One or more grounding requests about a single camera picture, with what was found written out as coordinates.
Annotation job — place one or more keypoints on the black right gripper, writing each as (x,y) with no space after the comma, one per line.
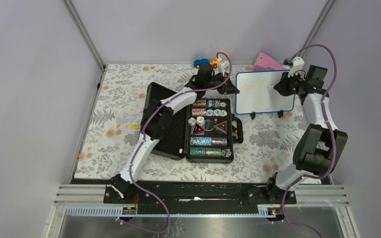
(282,88)

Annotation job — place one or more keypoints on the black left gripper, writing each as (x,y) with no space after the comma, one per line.
(230,89)

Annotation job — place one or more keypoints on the blue framed whiteboard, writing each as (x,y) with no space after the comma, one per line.
(257,94)

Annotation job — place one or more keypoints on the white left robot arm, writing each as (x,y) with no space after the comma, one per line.
(157,120)

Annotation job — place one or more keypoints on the orange toy car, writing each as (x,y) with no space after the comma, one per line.
(214,63)

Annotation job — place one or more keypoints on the pink box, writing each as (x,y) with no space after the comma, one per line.
(264,62)

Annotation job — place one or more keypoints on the blue toy car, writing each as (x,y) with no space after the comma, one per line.
(199,62)

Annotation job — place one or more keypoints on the clear dealer button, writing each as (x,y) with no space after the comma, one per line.
(209,125)

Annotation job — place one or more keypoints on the black poker chip case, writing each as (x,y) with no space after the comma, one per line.
(214,146)

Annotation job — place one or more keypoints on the red triangle all-in marker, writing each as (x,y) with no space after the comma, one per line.
(198,129)

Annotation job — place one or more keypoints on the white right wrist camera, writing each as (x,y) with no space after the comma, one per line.
(296,65)

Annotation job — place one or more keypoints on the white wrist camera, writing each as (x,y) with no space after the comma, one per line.
(296,65)
(223,65)

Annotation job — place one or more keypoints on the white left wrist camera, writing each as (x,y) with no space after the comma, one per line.
(223,65)

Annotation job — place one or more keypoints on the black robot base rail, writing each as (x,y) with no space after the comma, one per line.
(195,198)

